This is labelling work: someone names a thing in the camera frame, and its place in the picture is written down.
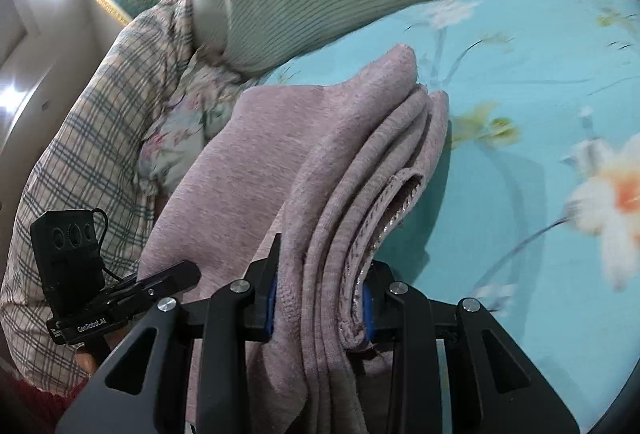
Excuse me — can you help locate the mauve knit shirt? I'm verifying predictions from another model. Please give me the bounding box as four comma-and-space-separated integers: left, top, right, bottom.
139, 45, 448, 433

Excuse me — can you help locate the person's left hand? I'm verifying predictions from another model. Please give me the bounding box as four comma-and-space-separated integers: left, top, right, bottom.
75, 346, 100, 376

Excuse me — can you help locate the red cloth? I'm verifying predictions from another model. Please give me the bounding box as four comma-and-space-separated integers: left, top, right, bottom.
1, 360, 88, 433

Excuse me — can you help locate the plaid beige blanket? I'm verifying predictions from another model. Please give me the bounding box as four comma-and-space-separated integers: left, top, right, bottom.
1, 0, 194, 395

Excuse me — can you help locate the turquoise floral bed sheet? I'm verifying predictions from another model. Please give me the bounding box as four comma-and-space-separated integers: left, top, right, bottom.
268, 0, 639, 432

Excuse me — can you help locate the floral pink pillow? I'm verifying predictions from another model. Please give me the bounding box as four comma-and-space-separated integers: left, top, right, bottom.
137, 45, 258, 197

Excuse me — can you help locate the black camera box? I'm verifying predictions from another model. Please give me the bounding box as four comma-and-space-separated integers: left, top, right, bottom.
30, 209, 105, 315

